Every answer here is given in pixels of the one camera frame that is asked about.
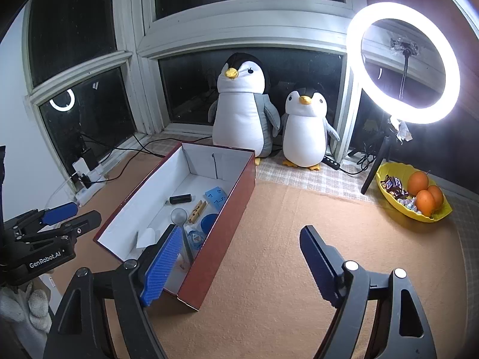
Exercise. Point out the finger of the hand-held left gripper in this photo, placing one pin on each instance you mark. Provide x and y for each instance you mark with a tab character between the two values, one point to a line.
80	222
58	212

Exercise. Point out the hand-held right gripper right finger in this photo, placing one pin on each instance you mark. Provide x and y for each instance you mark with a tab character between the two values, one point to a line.
318	269

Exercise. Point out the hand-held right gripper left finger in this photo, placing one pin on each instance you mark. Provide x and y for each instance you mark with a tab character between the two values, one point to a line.
162	265

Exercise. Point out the white charger adapter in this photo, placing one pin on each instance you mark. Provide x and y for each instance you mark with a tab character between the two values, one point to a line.
148	238

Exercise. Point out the metal spoon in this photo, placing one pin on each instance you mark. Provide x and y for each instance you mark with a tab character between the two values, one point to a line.
179	216

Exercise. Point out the red and white cardboard box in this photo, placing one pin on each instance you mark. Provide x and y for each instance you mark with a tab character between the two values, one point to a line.
220	254

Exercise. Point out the blue round tin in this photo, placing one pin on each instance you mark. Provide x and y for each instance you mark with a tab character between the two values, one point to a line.
209	223

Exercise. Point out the wooden clothespin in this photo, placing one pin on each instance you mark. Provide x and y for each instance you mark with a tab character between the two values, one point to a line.
197	212

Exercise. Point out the black cylinder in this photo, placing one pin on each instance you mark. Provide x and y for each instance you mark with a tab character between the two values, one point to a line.
180	199

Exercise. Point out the blue phone stand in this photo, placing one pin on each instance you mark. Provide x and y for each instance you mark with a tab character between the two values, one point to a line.
216	196

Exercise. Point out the person's left hand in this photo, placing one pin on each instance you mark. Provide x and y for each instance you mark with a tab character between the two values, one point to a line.
30	306

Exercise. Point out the white power strip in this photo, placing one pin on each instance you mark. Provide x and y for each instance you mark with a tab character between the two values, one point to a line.
89	192

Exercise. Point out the black plug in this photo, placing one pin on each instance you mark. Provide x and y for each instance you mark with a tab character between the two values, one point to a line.
86	184

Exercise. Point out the cork mat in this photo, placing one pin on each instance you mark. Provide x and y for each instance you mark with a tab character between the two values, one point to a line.
280	288

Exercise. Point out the white plugged charger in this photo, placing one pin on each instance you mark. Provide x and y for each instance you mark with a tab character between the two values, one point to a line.
79	169

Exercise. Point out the black power adapter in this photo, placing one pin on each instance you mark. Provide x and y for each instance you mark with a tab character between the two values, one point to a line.
89	156

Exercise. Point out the checkered mat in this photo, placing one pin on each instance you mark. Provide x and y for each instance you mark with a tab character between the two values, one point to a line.
284	179

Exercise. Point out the black inline remote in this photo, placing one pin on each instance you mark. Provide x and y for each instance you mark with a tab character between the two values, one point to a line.
332	162

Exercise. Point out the pile of wrapped candies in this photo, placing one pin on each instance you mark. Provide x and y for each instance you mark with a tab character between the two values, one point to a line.
392	185

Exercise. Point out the yellow fruit bowl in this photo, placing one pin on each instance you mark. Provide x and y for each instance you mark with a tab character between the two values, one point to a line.
419	217

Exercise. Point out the orange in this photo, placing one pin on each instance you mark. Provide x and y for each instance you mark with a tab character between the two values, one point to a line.
418	182
425	202
437	194

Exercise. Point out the small penguin plush toy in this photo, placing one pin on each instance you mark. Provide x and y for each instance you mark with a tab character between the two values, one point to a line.
305	138

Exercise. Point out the large penguin plush toy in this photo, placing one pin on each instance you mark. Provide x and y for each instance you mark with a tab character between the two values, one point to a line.
239	119

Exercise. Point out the white window frame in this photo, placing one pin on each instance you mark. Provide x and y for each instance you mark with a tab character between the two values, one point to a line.
243	26

